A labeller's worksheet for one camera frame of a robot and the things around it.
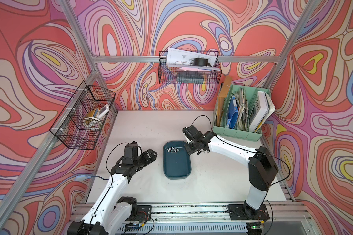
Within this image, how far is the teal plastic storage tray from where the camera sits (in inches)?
33.6

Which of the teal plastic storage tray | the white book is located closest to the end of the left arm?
the teal plastic storage tray

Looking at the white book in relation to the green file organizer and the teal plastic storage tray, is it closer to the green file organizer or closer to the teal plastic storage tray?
the green file organizer

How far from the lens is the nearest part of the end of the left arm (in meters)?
0.57

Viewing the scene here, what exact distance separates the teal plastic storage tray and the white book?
0.49 m

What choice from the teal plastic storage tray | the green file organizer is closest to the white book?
the green file organizer

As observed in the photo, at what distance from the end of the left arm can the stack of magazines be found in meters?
0.61

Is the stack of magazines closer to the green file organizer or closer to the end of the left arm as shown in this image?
the green file organizer

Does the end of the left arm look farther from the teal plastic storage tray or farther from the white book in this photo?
the white book

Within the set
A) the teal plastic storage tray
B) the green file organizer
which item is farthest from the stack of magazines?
the teal plastic storage tray

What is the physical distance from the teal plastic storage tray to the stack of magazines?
43 centimetres

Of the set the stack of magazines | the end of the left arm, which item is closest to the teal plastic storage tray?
the end of the left arm

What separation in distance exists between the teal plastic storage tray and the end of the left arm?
5.7 inches

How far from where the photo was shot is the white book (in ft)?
2.89

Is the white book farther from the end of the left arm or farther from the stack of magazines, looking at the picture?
the end of the left arm
